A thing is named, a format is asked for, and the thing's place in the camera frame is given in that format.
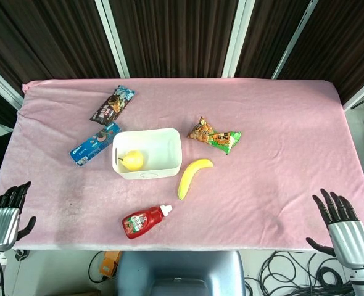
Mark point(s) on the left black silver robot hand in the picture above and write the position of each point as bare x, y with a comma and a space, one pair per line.
1, 226

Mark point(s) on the red ketchup squeeze bottle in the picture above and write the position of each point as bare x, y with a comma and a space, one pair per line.
142, 222

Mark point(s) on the pink plush table cloth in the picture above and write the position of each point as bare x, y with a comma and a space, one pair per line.
262, 191

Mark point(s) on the green orange snack bag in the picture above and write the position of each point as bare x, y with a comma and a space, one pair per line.
216, 135

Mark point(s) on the orange handheld device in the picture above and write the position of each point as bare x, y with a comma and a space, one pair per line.
109, 262

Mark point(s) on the yellow toy pear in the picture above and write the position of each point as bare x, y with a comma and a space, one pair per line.
133, 160

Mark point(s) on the dark slatted screen panel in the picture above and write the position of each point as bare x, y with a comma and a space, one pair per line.
46, 37
271, 34
172, 37
345, 40

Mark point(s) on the white frame post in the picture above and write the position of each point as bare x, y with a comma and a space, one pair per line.
235, 37
362, 92
293, 40
112, 37
3, 84

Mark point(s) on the yellow toy banana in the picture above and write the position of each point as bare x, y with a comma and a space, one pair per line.
189, 177

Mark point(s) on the blue Oreo cookie pack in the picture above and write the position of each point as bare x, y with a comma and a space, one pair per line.
92, 145

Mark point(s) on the dark chocolate snack packet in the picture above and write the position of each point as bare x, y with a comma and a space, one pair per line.
112, 105

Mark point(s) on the white plastic storage bin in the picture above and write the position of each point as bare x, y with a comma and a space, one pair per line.
148, 174

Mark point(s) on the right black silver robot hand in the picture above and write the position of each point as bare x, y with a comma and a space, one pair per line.
350, 243

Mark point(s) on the blue grey robot torso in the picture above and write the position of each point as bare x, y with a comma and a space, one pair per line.
179, 271

